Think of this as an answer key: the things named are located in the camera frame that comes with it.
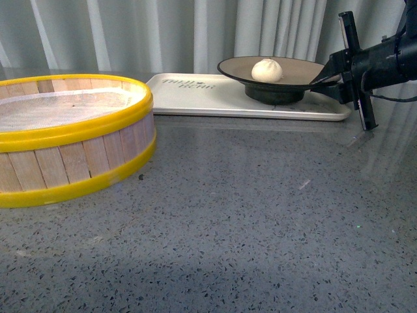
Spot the white steamed bun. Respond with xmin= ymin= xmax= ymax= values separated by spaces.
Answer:
xmin=251 ymin=58 xmax=283 ymax=83

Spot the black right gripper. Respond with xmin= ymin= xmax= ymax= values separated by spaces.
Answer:
xmin=309 ymin=11 xmax=377 ymax=130

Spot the beige plate with black rim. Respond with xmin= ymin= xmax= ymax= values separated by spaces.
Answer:
xmin=218 ymin=56 xmax=340 ymax=105

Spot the white steamer liner cloth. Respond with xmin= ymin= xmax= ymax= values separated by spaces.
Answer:
xmin=1 ymin=87 xmax=143 ymax=132

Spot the grey curtain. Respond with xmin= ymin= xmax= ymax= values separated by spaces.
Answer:
xmin=1 ymin=1 xmax=405 ymax=73

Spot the wooden steamer with yellow rims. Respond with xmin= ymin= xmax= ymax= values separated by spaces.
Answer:
xmin=1 ymin=74 xmax=156 ymax=208

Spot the white rectangular tray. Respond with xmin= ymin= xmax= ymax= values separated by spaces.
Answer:
xmin=147 ymin=73 xmax=351 ymax=121

